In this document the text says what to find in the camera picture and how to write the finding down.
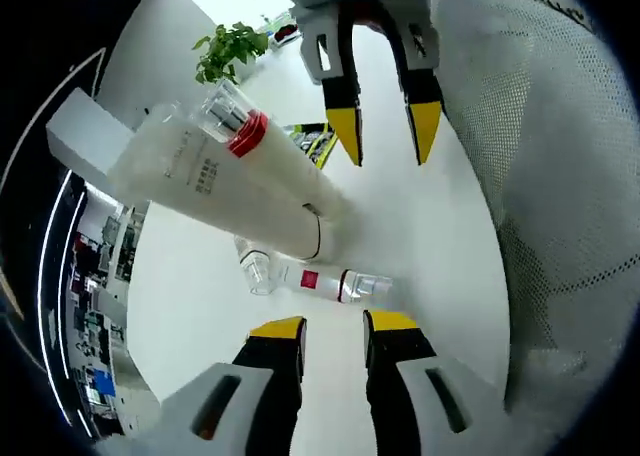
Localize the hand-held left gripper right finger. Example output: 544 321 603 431
362 309 506 456

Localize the green black skincare sachet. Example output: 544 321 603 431
284 121 341 171

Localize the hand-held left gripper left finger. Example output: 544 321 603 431
159 315 309 456

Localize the dark red object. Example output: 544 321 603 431
273 23 301 45

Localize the white skincare tube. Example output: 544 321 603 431
104 103 354 265

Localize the blue box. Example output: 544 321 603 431
89 368 117 397

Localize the green potted plant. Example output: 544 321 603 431
192 21 271 86

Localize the long curved light strip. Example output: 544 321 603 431
37 168 74 422

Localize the red collar skincare pump bottle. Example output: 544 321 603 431
188 78 351 217

